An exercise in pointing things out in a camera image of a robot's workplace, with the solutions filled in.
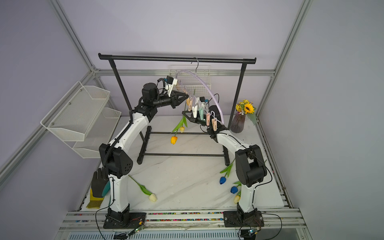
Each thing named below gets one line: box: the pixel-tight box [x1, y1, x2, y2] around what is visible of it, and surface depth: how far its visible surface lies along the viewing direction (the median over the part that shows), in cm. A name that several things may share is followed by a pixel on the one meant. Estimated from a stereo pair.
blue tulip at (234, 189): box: [230, 181, 242, 194], surface depth 84 cm
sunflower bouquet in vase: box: [230, 99, 257, 134], surface depth 92 cm
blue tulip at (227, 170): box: [219, 157, 236, 185], surface depth 92 cm
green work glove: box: [101, 180, 111, 197], surface depth 82 cm
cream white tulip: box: [128, 174, 157, 203], surface depth 83 cm
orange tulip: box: [170, 118, 184, 145], surface depth 80 cm
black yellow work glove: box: [86, 166, 109, 209], surface depth 84 cm
